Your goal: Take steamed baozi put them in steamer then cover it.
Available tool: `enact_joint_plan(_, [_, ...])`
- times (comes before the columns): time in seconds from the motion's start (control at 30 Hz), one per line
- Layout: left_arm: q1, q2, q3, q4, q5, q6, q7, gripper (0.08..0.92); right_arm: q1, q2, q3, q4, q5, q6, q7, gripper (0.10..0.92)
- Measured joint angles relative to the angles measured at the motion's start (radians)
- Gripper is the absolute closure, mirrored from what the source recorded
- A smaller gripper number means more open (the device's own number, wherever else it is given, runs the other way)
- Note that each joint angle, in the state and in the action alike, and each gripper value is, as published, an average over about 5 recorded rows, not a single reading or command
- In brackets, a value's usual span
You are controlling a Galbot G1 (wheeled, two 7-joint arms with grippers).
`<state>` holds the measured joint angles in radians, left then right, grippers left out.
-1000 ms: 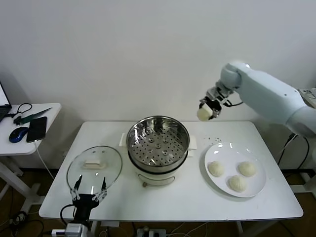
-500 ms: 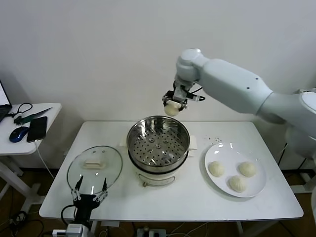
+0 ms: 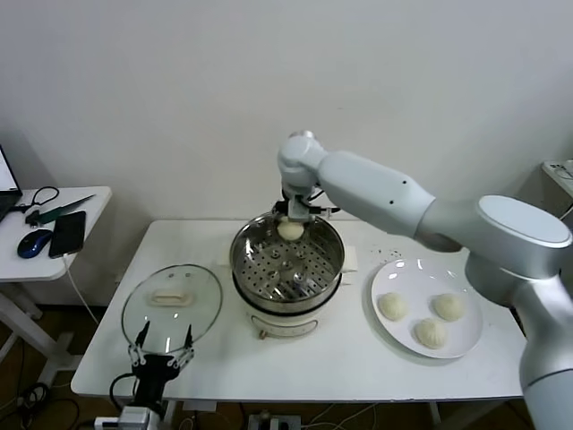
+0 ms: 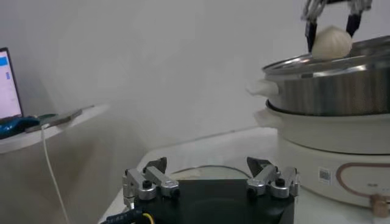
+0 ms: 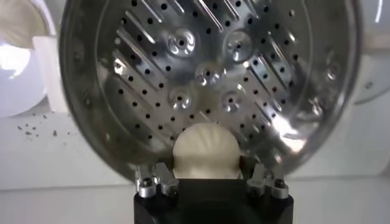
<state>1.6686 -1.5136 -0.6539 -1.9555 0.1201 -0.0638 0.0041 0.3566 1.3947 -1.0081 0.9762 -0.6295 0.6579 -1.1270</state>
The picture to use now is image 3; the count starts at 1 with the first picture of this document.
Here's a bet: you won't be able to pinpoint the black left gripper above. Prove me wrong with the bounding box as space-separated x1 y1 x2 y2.
127 320 197 407

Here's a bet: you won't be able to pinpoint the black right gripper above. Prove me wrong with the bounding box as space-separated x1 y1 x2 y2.
273 186 323 215

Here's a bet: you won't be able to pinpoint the white steamed baozi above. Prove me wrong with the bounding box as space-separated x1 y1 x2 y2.
277 219 306 243
378 291 408 322
432 293 466 322
411 317 448 349

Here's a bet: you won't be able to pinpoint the perforated steel steamer basket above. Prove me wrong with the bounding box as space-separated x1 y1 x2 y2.
218 212 359 314

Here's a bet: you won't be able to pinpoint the black smartphone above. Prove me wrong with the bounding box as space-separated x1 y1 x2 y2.
47 211 87 260

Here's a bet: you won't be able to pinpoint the white round plate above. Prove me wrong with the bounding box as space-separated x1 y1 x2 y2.
370 258 484 359

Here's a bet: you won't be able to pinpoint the white side table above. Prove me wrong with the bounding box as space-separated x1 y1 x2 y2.
0 186 112 386

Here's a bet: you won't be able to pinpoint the blue computer mouse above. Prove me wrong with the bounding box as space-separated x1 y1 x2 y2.
16 229 53 260

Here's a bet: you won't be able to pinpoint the green flat ruler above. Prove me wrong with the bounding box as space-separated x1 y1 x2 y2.
24 194 95 227

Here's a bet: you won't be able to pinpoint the black laptop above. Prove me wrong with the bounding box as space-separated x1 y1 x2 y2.
0 145 22 223

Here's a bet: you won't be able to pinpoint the white shelf table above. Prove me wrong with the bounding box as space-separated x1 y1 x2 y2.
541 159 573 198

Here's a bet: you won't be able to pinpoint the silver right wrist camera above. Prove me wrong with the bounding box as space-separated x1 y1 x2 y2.
287 200 311 221

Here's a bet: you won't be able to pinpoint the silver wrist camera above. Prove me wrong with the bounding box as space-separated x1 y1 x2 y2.
93 405 153 430
287 200 311 221

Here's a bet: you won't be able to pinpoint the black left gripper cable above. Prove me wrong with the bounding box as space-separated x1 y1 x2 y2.
109 374 138 411

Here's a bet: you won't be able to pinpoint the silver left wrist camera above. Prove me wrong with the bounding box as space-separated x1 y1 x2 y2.
93 405 153 430

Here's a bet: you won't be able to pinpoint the white charging cable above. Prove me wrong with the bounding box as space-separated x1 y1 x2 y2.
62 254 99 326

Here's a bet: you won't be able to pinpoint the black floor cables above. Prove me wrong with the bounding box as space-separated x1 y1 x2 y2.
15 383 81 430

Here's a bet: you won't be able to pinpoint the black looped strap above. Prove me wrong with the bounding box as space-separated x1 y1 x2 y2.
11 186 59 216

